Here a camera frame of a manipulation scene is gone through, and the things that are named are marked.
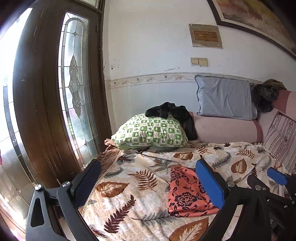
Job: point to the framed painting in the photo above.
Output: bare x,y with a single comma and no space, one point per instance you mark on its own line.
249,11

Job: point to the frosted glass side panel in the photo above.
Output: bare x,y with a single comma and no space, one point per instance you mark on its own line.
13,139

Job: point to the green checked pillow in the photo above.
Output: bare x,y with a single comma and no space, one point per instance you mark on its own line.
150,132

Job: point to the grey blue pillow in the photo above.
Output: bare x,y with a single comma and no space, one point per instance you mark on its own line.
224,97

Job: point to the wall plaque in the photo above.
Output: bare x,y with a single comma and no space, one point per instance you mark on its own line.
205,36

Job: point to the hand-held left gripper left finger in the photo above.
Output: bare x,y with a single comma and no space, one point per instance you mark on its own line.
86,183

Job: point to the beige wall switch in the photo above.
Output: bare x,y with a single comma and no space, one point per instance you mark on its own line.
194,61
203,62

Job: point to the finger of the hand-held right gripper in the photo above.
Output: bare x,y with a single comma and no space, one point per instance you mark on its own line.
256,182
276,175

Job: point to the orange floral garment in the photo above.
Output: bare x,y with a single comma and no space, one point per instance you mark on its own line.
185,197

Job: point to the pink bolster cushion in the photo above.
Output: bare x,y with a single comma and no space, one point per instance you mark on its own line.
224,129

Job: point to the dark furry cushion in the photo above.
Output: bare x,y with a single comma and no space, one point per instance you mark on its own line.
263,97

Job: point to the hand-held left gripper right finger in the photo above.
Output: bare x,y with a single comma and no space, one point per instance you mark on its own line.
210,183

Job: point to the leaf print blanket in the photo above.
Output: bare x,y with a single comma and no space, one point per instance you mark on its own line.
138,208

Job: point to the olive brown cloth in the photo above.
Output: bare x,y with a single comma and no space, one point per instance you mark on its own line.
276,83

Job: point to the pink backrest cushion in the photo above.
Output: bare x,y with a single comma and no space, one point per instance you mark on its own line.
285,99

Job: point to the wooden door with leaded glass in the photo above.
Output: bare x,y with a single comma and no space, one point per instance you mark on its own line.
39,92

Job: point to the brown quilted bedspread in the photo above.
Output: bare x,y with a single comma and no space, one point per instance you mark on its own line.
108,157

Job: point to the striped pillow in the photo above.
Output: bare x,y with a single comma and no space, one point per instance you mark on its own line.
282,136

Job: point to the black garment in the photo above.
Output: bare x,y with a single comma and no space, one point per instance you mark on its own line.
185,118

